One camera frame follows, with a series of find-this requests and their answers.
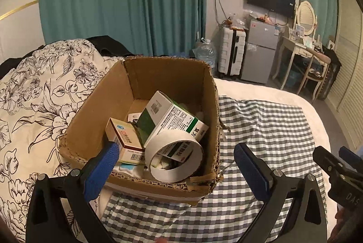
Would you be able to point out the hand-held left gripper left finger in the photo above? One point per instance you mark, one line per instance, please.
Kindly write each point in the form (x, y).
(99, 172)

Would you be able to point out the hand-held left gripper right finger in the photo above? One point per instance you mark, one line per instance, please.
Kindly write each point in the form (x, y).
(252, 172)

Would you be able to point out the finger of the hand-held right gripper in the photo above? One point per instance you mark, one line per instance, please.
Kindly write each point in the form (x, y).
(326, 159)
(350, 155)

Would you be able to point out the red and white carton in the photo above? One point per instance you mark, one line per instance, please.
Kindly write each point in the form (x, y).
(124, 135)

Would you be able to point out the white tape roll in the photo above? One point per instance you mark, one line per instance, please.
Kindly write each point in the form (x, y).
(158, 143)

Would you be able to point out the green and white carton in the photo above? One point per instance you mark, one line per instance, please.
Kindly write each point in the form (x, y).
(173, 118)

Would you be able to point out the brown cardboard box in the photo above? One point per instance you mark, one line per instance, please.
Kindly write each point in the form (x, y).
(170, 81)

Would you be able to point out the person's right hand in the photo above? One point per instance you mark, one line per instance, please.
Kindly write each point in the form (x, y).
(339, 217)

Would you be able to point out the grey checked cloth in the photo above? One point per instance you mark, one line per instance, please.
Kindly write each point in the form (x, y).
(269, 123)

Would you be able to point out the wooden chair with dark seat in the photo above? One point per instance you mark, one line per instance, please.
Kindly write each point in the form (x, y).
(317, 77)

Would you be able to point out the black hanging bag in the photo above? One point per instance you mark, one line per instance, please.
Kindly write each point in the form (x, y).
(331, 69)

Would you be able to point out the cream louvered wardrobe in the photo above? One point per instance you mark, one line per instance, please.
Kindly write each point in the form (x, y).
(348, 61)

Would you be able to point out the floral quilt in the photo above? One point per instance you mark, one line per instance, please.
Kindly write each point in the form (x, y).
(42, 89)

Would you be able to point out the grey small fridge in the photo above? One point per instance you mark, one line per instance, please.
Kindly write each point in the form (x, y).
(259, 55)

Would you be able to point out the white dressing table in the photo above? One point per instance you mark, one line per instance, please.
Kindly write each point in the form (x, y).
(289, 47)

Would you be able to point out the white suitcase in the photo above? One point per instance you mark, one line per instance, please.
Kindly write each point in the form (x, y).
(231, 52)

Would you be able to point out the black garment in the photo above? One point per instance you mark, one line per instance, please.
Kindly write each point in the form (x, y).
(110, 45)

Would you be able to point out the large clear water bottle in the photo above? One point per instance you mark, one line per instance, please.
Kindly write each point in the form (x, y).
(205, 52)

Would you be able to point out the oval white mirror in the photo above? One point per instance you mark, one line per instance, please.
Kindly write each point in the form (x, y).
(306, 17)

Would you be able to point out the clear plastic bags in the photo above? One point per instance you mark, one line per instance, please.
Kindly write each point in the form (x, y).
(236, 22)

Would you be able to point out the small photo frame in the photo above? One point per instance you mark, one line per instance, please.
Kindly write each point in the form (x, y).
(299, 31)

